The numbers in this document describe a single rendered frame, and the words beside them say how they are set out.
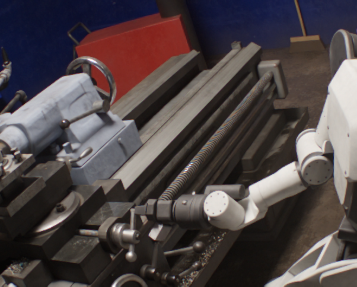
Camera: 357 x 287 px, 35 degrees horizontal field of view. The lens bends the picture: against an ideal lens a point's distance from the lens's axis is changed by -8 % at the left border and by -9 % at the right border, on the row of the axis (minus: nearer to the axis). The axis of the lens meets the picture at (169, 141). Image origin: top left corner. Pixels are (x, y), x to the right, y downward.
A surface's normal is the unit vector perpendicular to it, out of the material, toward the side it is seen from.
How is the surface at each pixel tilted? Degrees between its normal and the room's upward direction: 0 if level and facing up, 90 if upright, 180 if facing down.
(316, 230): 0
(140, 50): 90
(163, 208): 51
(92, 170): 90
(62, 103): 82
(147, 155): 36
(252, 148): 0
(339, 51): 62
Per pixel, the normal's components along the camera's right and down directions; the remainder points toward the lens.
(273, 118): -0.29, -0.88
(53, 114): 0.81, -0.11
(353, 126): -0.81, -0.14
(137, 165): 0.25, -0.74
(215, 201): -0.52, -0.41
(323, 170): -0.06, 0.52
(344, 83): -0.77, -0.55
